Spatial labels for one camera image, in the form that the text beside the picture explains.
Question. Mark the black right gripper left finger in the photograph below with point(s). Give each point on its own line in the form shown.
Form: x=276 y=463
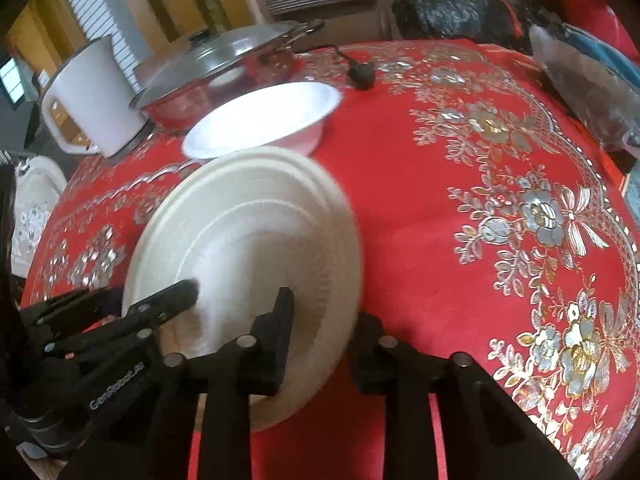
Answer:
x=197 y=408

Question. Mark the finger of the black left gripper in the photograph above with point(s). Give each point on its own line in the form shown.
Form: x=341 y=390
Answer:
x=148 y=314
x=78 y=308

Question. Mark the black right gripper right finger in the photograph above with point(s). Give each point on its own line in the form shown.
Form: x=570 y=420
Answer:
x=453 y=402

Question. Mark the small white foam bowl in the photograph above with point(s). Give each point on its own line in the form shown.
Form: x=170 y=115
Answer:
x=291 y=116

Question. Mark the white ornate chair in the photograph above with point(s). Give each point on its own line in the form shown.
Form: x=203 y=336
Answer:
x=40 y=183

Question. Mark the white electric kettle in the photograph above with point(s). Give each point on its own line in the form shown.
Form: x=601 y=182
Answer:
x=96 y=95

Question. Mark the steel pot with glass lid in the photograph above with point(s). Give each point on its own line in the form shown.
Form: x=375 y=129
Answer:
x=219 y=70

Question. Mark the clear plastic bag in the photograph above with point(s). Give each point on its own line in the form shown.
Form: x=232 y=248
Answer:
x=603 y=101

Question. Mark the black plastic bag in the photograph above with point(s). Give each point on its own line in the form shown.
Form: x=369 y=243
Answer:
x=481 y=21

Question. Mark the red plastic basin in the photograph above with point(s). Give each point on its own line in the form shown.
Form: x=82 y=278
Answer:
x=600 y=20

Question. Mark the black power cord plug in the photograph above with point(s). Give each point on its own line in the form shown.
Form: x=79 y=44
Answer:
x=361 y=75

